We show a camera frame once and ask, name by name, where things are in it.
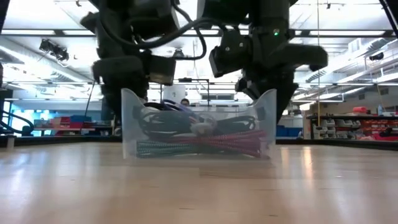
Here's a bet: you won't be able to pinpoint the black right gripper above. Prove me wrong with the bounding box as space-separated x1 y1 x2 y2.
234 26 330 124

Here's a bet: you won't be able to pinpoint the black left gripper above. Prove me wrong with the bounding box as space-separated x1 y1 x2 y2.
91 55 150 125

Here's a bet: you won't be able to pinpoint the black cable with red tie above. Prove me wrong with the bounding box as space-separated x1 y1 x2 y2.
132 101 259 141

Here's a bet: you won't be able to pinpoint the magenta braided USB-C cable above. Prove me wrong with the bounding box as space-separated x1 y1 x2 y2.
167 129 269 159

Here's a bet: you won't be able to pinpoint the teal braided USB-C cable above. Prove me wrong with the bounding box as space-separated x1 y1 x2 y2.
136 139 200 159

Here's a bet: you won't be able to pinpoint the light grey USB-C cable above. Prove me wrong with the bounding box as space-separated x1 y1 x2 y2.
188 120 219 137

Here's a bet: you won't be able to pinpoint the clear plastic bin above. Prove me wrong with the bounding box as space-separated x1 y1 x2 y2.
120 87 278 160

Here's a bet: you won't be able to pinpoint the blue crates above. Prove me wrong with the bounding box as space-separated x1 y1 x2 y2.
275 124 301 138

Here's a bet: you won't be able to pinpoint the red and blue storage bins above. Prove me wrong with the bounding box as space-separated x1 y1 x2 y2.
33 114 96 132

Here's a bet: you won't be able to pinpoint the shelf with storage bins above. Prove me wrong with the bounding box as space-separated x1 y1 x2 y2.
305 114 398 141

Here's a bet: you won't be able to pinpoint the black ceiling lamp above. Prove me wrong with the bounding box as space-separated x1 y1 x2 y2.
369 51 386 62

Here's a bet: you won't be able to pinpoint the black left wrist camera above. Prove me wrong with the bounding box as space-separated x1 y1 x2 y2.
148 54 177 87

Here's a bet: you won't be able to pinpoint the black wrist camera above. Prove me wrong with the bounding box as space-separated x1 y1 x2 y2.
208 30 253 79
148 54 177 87

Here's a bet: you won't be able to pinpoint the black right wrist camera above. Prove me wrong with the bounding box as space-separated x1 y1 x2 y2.
208 30 253 79

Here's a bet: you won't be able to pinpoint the black looped cable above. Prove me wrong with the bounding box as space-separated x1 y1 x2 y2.
102 0 230 61

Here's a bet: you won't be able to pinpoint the black ceiling camera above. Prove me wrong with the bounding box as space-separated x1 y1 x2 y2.
38 38 70 62

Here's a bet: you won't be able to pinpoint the black aluminium table frame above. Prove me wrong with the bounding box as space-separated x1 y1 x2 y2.
0 133 398 152

